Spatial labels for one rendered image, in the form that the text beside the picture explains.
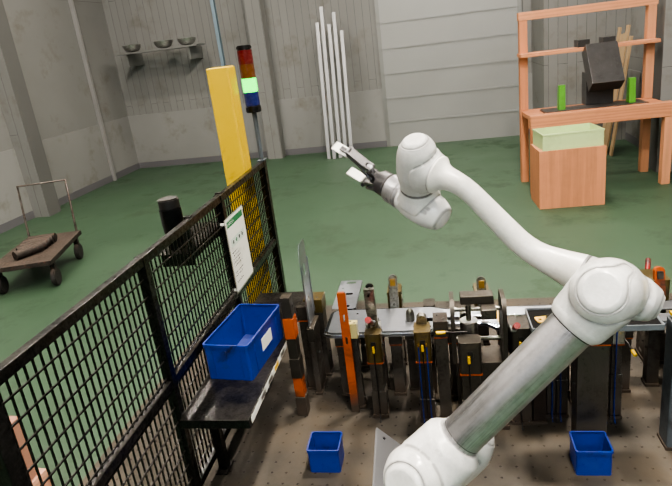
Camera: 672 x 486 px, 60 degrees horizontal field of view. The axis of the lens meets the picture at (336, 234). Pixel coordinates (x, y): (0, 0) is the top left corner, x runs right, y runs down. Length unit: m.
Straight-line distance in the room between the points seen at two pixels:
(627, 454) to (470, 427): 0.86
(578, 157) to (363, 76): 5.53
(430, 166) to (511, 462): 1.04
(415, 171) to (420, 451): 0.68
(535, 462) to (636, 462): 0.30
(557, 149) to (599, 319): 5.54
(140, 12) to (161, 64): 1.02
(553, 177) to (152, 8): 8.46
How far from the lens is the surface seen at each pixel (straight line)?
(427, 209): 1.59
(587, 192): 6.93
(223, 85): 2.59
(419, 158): 1.48
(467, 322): 2.00
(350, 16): 11.29
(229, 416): 1.83
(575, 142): 6.78
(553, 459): 2.10
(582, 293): 1.25
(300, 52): 11.46
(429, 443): 1.43
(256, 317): 2.20
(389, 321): 2.27
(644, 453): 2.19
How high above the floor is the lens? 2.04
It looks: 18 degrees down
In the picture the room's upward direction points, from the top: 7 degrees counter-clockwise
